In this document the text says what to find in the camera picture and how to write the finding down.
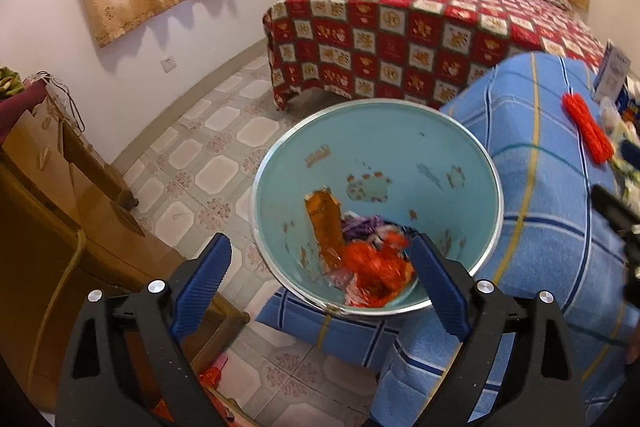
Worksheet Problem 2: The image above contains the blue carton with white cap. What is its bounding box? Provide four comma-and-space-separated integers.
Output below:
615, 79, 640, 115

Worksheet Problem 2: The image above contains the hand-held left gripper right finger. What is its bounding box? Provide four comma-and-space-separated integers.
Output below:
409, 233, 587, 427

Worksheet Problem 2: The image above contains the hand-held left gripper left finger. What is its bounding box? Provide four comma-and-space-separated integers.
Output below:
55, 232, 233, 427

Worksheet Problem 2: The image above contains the wooden cabinet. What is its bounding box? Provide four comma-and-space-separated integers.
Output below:
0, 77, 251, 413

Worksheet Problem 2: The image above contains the red plastic bag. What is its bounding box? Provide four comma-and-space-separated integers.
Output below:
197, 352, 236, 427

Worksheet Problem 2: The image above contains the white cable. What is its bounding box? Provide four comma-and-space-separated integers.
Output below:
30, 74, 83, 132

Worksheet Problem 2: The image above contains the clear plastic bag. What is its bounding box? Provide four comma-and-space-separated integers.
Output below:
600, 97, 640, 202

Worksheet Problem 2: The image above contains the maroon cloth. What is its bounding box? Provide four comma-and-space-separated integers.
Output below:
0, 77, 48, 142

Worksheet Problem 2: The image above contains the light blue enamel basin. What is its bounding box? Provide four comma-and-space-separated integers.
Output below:
251, 98, 503, 314

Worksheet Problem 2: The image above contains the blue plaid tablecloth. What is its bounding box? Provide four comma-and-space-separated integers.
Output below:
257, 52, 640, 427

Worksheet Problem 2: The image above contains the pink plastic wrapper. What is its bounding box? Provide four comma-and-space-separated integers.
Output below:
327, 269, 391, 308

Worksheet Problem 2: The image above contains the red knitted strip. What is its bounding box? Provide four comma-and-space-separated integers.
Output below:
562, 93, 615, 164

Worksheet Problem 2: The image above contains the orange foil wrapper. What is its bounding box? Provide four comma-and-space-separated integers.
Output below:
304, 189, 347, 273

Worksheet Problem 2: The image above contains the white milk carton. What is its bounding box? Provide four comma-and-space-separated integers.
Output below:
592, 39, 632, 102

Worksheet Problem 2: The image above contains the green cloth item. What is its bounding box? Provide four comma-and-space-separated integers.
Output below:
0, 67, 23, 100

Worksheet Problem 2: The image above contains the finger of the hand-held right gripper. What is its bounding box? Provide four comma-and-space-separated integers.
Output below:
591, 185, 640, 238

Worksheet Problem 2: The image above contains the red checked bedspread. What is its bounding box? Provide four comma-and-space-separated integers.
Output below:
262, 0, 608, 112

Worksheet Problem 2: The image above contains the purple wrapper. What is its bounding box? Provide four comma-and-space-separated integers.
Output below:
342, 216, 386, 240

